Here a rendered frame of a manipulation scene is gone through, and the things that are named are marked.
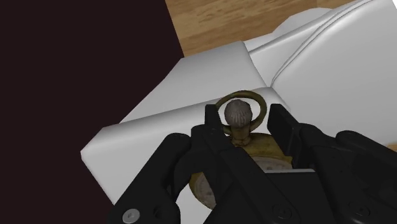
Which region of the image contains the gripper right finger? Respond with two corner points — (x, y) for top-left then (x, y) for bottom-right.
(267, 103), (397, 224)

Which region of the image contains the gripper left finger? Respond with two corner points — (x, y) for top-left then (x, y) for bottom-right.
(106, 104), (268, 224)

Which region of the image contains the white sofa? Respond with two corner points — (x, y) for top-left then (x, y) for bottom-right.
(80, 0), (397, 224)

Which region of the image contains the brass pocket watch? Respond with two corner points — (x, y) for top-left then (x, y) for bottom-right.
(188, 90), (294, 212)

